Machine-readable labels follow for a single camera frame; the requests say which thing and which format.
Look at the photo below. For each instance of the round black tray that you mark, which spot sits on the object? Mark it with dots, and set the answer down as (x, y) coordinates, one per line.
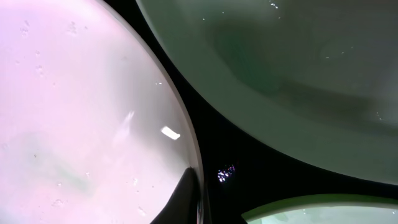
(240, 172)

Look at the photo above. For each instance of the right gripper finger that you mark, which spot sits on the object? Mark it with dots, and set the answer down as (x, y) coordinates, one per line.
(182, 207)

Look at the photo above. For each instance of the mint green plate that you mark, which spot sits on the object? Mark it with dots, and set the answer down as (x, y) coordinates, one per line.
(313, 79)
(326, 209)

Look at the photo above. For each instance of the white plate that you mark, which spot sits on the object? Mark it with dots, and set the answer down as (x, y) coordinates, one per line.
(92, 128)

